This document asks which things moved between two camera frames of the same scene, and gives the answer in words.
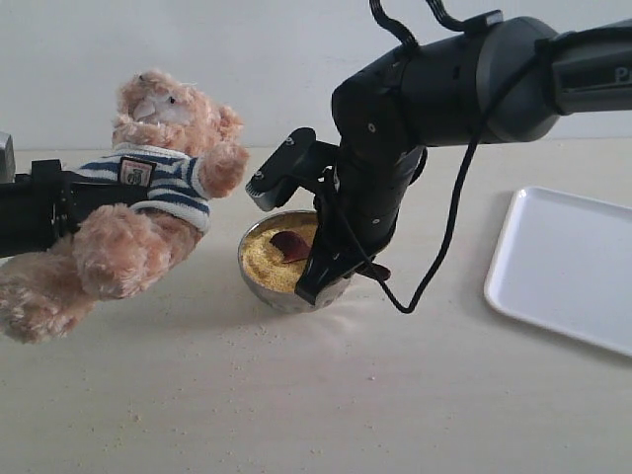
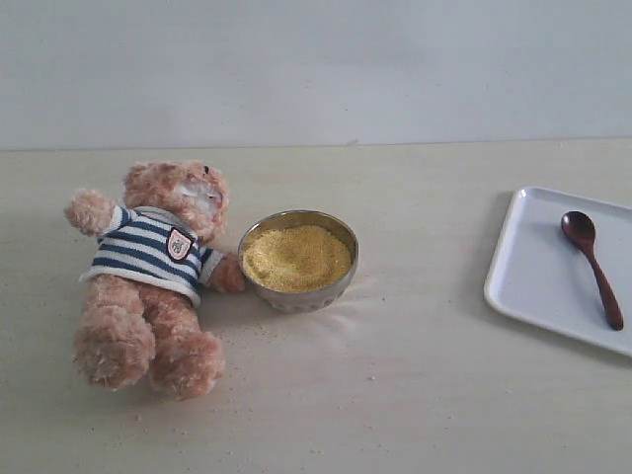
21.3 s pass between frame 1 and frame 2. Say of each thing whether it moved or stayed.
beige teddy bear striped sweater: moved
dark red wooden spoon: moved
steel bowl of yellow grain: stayed
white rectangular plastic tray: stayed
